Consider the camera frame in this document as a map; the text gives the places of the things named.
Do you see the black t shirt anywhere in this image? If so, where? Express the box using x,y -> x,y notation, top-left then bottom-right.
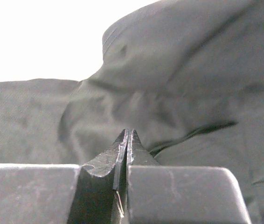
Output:
0,0 -> 264,224

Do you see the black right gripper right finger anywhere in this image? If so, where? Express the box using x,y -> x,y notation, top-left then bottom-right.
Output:
126,130 -> 251,224

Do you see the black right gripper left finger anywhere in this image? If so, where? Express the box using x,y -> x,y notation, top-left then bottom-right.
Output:
0,129 -> 129,224

